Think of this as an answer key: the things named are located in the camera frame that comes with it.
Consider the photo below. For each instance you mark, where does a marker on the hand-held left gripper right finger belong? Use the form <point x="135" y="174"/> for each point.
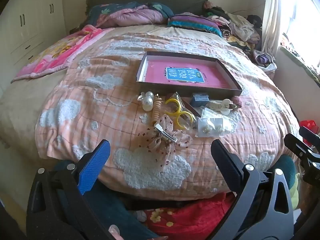
<point x="225" y="161"/>

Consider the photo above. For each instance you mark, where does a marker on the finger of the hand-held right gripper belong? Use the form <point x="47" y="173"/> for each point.
<point x="297" y="146"/>
<point x="308" y="133"/>

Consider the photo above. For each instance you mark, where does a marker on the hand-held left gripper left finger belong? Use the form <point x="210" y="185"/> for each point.
<point x="95" y="165"/>

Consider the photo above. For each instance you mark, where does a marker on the earrings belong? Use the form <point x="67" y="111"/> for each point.
<point x="212" y="126"/>

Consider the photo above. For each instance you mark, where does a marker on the yellow plastic hair clip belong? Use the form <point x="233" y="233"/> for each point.
<point x="178" y="117"/>

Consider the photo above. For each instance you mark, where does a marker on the dotted sheer bow hair clip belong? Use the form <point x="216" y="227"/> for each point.
<point x="160" y="147"/>

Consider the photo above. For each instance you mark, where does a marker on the pearl hair clip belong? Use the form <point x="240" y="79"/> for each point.
<point x="147" y="102"/>

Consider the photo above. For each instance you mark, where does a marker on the dark box with pink lining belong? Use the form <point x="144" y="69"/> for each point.
<point x="185" y="75"/>

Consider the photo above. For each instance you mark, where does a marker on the red object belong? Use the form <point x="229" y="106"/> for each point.
<point x="310" y="124"/>

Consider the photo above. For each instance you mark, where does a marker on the person's right leg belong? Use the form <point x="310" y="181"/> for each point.
<point x="286" y="165"/>

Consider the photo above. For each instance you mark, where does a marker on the person's leg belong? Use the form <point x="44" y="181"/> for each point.
<point x="286" y="165"/>
<point x="117" y="212"/>

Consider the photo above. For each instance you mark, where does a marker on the person's left leg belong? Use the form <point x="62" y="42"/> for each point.
<point x="117" y="212"/>

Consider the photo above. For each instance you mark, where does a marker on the pink pompom hair clip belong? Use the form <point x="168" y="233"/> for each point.
<point x="238" y="101"/>

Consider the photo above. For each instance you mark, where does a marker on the orange plaid cloud blanket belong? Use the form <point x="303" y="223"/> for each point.
<point x="112" y="105"/>

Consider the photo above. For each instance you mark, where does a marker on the red floral cloth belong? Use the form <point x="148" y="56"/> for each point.
<point x="195" y="217"/>

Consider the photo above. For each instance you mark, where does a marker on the small blue box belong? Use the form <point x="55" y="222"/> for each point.
<point x="198" y="100"/>

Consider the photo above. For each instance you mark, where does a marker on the laundry basket with clothes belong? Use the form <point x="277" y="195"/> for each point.
<point x="265" y="60"/>

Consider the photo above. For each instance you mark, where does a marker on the beige bed sheet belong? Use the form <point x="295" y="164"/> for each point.
<point x="25" y="100"/>

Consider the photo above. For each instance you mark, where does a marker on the window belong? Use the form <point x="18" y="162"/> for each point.
<point x="305" y="17"/>

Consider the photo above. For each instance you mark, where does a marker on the pink cartoon blanket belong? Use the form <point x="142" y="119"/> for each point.
<point x="57" y="52"/>

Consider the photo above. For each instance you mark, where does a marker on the cream curtain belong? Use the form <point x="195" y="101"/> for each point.
<point x="275" y="17"/>

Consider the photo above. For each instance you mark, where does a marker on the pile of clothes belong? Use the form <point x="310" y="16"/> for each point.
<point x="237" y="27"/>

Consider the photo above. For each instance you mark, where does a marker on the striped purple teal pillow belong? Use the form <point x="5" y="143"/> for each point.
<point x="195" y="23"/>

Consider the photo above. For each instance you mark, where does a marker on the pink and navy duvet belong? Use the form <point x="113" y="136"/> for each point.
<point x="135" y="15"/>

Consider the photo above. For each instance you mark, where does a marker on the cream wardrobe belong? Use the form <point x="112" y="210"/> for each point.
<point x="30" y="22"/>

